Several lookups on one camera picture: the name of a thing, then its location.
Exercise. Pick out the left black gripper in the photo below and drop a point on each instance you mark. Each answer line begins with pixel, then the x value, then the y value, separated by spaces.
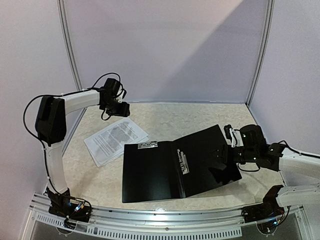
pixel 123 111

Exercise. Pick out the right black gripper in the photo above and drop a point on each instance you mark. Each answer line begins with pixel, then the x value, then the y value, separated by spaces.
pixel 224 153

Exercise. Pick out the black file folder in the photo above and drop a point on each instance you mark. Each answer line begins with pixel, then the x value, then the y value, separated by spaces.
pixel 178 169

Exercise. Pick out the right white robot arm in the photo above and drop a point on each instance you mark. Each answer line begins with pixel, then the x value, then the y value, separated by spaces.
pixel 301 163

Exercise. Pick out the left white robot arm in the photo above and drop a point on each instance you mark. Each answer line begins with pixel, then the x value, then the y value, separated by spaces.
pixel 51 126

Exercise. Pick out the printed paper stack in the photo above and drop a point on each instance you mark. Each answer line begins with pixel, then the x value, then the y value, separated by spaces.
pixel 108 144

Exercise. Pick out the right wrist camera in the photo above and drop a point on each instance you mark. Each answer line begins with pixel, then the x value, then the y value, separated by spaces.
pixel 233 135

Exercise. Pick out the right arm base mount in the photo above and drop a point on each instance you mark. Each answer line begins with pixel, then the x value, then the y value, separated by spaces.
pixel 269 208

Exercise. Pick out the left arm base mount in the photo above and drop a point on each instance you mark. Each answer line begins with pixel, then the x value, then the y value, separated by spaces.
pixel 69 207

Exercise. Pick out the curved aluminium rail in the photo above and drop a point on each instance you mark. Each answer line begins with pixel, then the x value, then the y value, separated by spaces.
pixel 40 204

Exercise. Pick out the perforated white cable tray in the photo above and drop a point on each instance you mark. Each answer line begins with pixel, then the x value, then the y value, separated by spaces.
pixel 52 228

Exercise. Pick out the right aluminium frame post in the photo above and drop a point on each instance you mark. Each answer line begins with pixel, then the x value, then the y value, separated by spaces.
pixel 262 51

